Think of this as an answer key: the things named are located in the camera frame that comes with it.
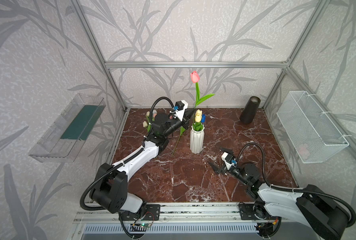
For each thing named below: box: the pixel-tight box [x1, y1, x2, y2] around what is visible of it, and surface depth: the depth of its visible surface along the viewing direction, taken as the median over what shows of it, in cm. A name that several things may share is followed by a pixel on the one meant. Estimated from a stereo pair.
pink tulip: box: [171, 70, 215, 156], surface depth 68 cm
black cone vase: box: [239, 96, 261, 124], surface depth 104 cm
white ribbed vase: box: [189, 124, 205, 154], surface depth 85 cm
